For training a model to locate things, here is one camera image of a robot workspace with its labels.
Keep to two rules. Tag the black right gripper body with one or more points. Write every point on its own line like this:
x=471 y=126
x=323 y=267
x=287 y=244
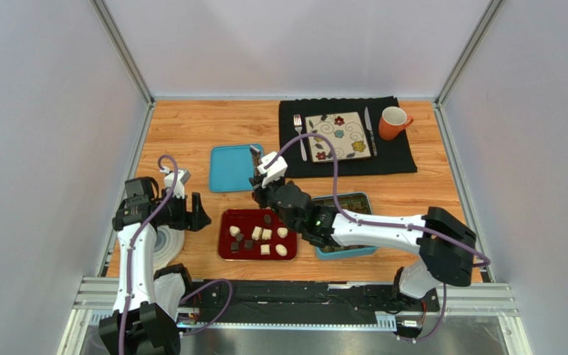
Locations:
x=258 y=182

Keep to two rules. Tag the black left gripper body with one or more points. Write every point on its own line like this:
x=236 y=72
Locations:
x=177 y=217

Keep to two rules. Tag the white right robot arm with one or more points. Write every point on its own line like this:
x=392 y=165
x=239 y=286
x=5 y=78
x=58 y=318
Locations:
x=442 y=243

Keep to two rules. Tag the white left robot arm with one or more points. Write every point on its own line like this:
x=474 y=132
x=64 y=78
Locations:
x=143 y=319

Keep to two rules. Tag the blue chocolate tin box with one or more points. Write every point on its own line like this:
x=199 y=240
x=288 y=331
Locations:
x=356 y=202

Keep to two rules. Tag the red chocolate tray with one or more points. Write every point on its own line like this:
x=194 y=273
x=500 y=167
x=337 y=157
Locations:
x=255 y=235

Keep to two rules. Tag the white round plate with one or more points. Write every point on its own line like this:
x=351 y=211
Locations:
x=168 y=245

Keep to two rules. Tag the blue tin lid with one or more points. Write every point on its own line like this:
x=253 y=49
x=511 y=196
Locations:
x=231 y=167

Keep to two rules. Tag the floral square plate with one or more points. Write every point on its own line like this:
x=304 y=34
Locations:
x=345 y=131

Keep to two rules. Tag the black cloth placemat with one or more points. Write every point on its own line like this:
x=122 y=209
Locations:
x=393 y=156

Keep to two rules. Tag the silver fork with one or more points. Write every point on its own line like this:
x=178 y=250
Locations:
x=298 y=126

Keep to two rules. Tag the silver table knife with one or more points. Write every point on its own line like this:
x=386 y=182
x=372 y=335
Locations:
x=369 y=128

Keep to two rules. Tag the orange mug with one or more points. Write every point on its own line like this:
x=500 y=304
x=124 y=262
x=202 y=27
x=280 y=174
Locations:
x=393 y=121

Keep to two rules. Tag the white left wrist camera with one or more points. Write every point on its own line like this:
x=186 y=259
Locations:
x=175 y=181

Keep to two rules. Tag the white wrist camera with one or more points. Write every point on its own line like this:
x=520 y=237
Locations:
x=271 y=167
x=175 y=181

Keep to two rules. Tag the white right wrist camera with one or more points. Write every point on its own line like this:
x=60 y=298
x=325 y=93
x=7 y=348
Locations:
x=271 y=167

